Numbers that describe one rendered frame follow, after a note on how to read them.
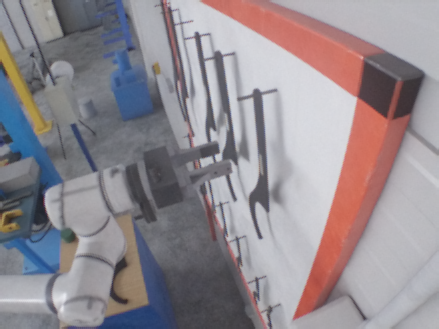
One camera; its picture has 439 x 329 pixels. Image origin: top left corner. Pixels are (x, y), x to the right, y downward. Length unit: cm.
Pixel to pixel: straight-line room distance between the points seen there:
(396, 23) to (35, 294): 72
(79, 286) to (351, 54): 56
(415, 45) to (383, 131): 10
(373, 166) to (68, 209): 48
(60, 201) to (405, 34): 56
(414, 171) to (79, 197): 51
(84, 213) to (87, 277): 12
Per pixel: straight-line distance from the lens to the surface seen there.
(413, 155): 37
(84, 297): 56
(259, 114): 54
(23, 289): 68
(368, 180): 38
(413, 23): 34
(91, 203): 53
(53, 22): 1297
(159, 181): 50
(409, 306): 43
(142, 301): 178
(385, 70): 31
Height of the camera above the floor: 252
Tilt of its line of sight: 43 degrees down
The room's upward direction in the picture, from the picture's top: 8 degrees counter-clockwise
